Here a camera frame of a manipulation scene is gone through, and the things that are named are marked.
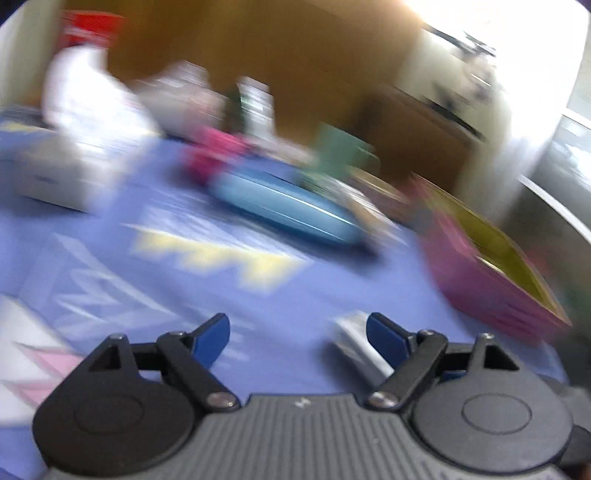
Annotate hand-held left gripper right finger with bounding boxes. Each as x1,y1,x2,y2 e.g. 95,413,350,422
366,312,523,411

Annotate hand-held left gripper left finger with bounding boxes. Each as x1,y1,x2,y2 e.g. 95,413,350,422
87,313,242,413

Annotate white grey packet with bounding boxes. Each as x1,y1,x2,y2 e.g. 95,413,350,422
329,311,394,385

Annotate pink tin box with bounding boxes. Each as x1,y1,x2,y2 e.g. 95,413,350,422
413,175,573,348

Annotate pink plush toy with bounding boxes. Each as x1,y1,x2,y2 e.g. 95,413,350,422
182,127,253,186

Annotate blue printed blanket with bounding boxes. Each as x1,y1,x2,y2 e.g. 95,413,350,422
0,111,573,480

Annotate green cup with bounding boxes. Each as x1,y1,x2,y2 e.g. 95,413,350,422
309,122,378,180

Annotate white box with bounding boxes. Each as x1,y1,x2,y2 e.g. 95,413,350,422
0,134,136,214

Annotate white tube bottle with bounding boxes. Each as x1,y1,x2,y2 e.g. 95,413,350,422
237,76,274,140

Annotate clear plastic bag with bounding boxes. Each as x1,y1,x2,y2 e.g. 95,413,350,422
139,62,228,136

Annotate window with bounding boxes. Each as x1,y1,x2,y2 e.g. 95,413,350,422
521,105,591,241

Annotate white plastic bag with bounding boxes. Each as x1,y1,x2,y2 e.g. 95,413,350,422
41,44,161,154

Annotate brown cardboard sheet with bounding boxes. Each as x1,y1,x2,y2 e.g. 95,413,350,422
104,0,422,145

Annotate red packet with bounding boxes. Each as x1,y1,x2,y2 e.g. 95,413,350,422
61,11,126,49

